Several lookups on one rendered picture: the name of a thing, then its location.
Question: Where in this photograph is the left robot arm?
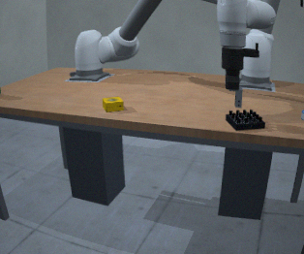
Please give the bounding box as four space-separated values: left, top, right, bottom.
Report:
239 0 280 90

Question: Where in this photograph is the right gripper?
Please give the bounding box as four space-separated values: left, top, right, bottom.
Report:
220 30 259 108

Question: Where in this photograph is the black knob panel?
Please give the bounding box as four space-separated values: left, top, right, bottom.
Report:
226 110 265 131

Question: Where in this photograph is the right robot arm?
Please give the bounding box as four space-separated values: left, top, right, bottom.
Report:
70 0 276 81

